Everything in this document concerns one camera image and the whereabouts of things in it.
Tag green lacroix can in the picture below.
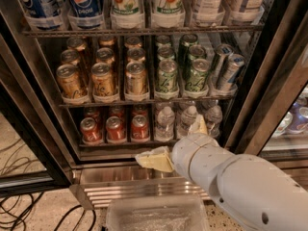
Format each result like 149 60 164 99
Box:
156 59 177 93
185 59 210 92

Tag black floor cables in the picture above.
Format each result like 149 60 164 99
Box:
0 138 97 231

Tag red soda can front left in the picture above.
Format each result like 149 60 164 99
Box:
80 117 103 144

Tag glass fridge door right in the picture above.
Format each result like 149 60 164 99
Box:
219 0 308 167

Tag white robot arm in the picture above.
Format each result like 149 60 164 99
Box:
136 128 308 231

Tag purple can behind glass door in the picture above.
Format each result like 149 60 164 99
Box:
286 107 308 134

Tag red soda can front right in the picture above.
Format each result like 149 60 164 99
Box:
131 115 149 141

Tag steel fridge base grille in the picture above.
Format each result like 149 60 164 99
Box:
69 162 211 210

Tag glass fridge door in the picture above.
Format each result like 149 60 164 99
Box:
219 0 308 167
0 36 72 197

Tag orange lacroix can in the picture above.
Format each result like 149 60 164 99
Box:
91 63 116 96
56 64 88 99

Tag clear water bottle left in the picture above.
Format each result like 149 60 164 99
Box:
155 106 175 141

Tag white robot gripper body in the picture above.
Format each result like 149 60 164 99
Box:
171 133 234 193

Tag orange LaCroix can front left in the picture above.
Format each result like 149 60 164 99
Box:
56 64 88 99

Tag tan LaCroix can front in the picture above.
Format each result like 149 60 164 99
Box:
125 62 147 95

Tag red soda can front middle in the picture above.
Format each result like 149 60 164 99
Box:
106 116 126 142

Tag green LaCroix can front right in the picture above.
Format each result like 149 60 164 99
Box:
185 59 210 92

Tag silver blue slim can front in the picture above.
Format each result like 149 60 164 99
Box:
216 54 245 91

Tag clear water bottle right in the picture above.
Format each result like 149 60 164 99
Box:
204 105 223 139

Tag silver blue slim can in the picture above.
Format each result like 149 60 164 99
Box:
211 43 234 78
216 54 245 91

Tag silver blue slim can rear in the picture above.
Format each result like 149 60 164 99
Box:
211 43 234 78

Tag orange LaCroix can front middle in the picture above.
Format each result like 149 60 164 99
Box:
91 63 116 96

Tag clear plastic water bottle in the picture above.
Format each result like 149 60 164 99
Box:
177 106 198 139

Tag red soda can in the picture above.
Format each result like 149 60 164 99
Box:
131 115 149 141
80 117 103 144
106 116 126 142

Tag clear plastic bin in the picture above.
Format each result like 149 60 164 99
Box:
106 194 210 231

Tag green LaCroix can front left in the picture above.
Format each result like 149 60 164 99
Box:
156 59 177 93

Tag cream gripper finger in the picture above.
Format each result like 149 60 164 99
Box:
135 146 174 172
189 115 208 135

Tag glass fridge door left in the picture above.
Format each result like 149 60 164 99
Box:
0 36 72 197

